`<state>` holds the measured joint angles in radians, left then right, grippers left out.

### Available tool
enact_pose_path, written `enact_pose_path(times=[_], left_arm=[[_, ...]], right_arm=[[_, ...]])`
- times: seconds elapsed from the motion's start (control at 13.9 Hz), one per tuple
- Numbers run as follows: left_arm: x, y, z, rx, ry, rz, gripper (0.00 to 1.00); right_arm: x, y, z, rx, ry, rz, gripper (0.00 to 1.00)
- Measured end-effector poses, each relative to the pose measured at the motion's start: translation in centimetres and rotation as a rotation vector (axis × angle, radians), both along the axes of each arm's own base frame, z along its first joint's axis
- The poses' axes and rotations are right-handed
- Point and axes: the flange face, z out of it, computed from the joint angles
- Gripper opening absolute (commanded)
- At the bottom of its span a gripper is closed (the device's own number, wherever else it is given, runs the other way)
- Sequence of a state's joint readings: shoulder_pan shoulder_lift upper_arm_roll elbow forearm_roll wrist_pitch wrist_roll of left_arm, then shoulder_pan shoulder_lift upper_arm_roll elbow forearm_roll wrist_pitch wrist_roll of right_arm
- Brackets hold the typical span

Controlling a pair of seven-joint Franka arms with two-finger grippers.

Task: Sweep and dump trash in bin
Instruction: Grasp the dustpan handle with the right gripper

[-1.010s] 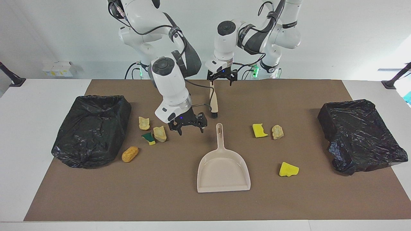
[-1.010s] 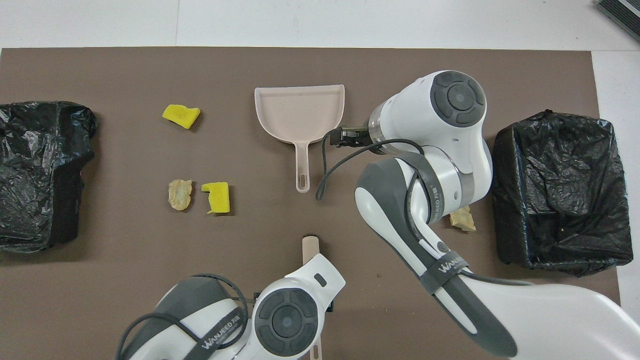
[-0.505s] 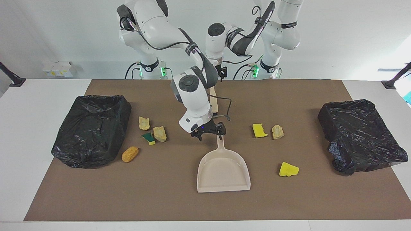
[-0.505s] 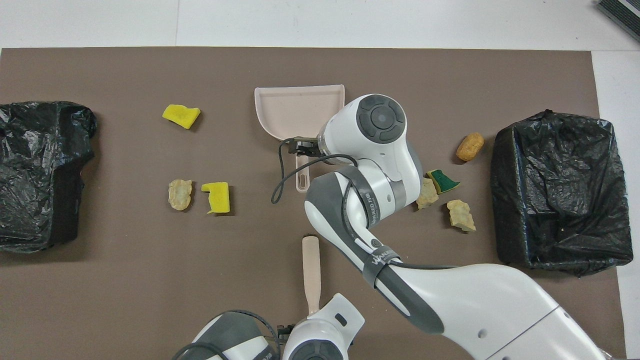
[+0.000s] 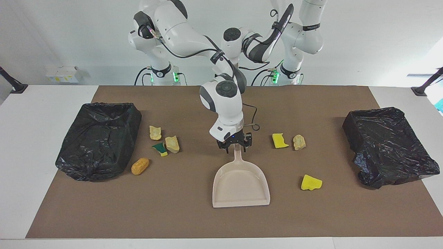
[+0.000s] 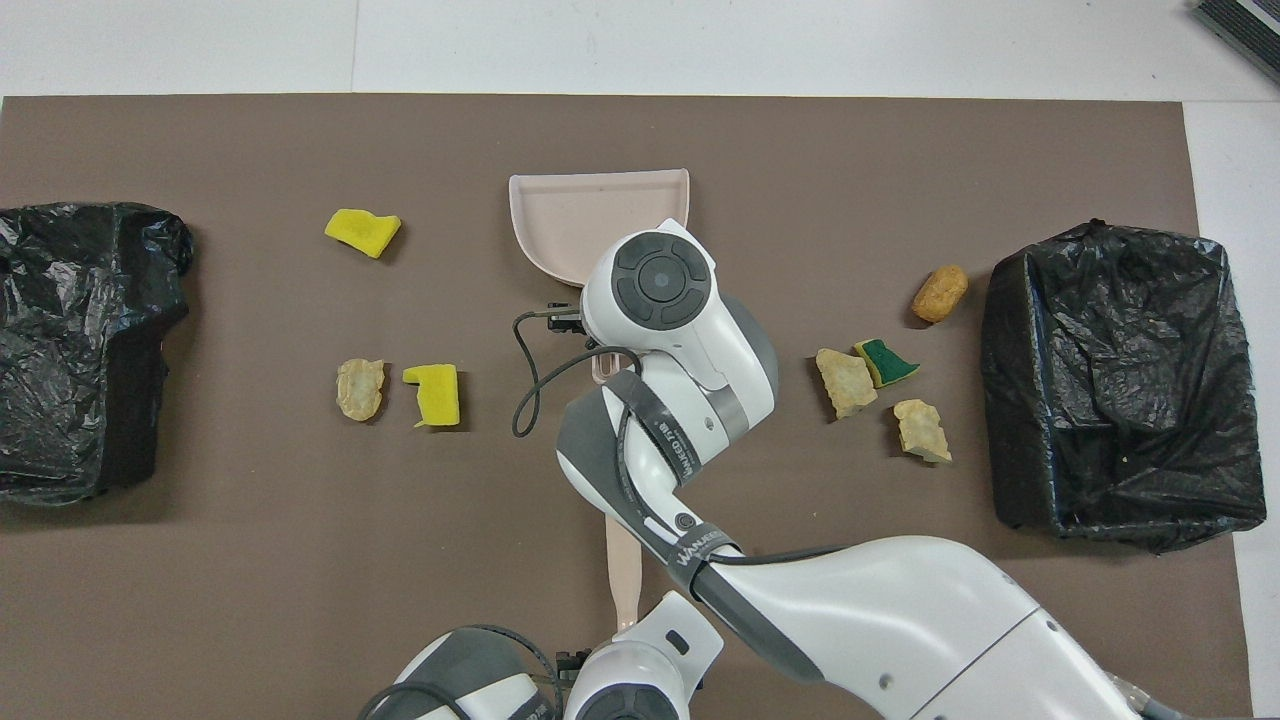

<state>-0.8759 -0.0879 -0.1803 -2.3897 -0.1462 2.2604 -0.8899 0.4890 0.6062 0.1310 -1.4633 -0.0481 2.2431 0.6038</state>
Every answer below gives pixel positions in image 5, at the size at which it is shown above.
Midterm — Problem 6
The beige plastic dustpan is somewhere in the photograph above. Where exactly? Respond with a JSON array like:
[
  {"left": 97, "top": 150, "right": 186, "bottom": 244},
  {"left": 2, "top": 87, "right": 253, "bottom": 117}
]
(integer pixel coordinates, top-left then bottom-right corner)
[{"left": 212, "top": 145, "right": 271, "bottom": 208}]

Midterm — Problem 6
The green and yellow sponge piece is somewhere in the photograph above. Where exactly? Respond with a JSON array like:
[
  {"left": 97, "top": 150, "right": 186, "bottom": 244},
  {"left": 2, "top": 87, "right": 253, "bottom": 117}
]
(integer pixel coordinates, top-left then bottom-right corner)
[{"left": 152, "top": 142, "right": 169, "bottom": 157}]

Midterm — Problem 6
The orange sponge piece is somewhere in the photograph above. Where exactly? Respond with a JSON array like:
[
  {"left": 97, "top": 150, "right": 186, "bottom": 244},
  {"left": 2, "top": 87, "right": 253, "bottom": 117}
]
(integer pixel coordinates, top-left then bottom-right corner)
[{"left": 131, "top": 158, "right": 150, "bottom": 175}]

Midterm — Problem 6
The bin with black bag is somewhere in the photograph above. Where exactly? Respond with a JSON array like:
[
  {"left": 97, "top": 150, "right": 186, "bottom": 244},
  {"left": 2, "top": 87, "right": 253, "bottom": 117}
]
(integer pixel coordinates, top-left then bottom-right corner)
[
  {"left": 55, "top": 102, "right": 142, "bottom": 182},
  {"left": 342, "top": 107, "right": 440, "bottom": 190}
]

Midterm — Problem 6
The brown table mat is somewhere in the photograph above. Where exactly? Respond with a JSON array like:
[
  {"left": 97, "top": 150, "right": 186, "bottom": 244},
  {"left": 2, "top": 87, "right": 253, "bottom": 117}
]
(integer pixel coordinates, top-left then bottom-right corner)
[{"left": 25, "top": 85, "right": 443, "bottom": 239}]

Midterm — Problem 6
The white cardboard box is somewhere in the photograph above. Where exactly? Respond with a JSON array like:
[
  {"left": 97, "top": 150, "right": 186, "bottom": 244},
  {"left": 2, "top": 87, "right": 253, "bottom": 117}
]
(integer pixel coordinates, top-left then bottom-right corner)
[{"left": 45, "top": 66, "right": 80, "bottom": 83}]

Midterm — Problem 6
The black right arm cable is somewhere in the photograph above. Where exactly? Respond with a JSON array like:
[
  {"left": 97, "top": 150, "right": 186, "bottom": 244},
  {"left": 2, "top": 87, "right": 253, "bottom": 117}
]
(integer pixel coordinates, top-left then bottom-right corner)
[{"left": 149, "top": 28, "right": 261, "bottom": 131}]

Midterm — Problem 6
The black base cable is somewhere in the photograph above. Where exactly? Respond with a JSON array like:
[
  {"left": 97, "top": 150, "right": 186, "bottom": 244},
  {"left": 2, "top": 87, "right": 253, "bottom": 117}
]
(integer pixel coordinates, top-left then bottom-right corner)
[
  {"left": 134, "top": 67, "right": 153, "bottom": 86},
  {"left": 252, "top": 59, "right": 286, "bottom": 86}
]

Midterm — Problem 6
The black camera stand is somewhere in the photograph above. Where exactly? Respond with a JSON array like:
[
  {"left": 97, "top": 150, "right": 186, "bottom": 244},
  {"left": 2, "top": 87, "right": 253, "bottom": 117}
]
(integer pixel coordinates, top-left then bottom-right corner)
[
  {"left": 0, "top": 66, "right": 28, "bottom": 94},
  {"left": 411, "top": 67, "right": 443, "bottom": 96}
]

